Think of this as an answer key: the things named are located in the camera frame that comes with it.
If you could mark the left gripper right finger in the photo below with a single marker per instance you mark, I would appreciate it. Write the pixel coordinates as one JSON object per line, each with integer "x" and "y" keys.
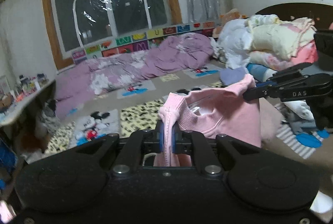
{"x": 195, "y": 145}

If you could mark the cartoon mouse bed sheet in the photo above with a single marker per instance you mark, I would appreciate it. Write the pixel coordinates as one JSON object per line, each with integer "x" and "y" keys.
{"x": 125, "y": 119}

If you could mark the colourful alphabet foam mat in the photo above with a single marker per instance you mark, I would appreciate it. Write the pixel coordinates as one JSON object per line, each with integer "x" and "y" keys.
{"x": 139, "y": 41}

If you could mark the pile of folded quilts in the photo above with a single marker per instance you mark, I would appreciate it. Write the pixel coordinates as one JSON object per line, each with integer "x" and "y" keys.
{"x": 265, "y": 40}

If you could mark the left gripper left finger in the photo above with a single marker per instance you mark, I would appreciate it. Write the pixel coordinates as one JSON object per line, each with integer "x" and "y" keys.
{"x": 133, "y": 149}

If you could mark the lavender folded cloth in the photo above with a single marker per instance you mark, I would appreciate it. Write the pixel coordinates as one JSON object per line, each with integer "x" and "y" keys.
{"x": 229, "y": 76}

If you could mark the pink sweatshirt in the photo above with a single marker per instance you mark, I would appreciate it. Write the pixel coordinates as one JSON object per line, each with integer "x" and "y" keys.
{"x": 210, "y": 111}

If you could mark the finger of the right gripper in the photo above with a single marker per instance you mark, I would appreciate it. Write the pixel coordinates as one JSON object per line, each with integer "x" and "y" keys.
{"x": 262, "y": 92}
{"x": 292, "y": 72}

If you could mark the purple floral quilt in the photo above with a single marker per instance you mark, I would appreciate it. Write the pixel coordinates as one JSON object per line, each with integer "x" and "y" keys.
{"x": 94, "y": 77}

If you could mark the dark wooden headboard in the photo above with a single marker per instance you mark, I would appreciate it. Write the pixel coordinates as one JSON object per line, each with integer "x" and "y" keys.
{"x": 320, "y": 13}

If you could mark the beige plush toy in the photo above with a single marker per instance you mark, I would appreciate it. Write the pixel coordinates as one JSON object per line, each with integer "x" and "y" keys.
{"x": 225, "y": 18}

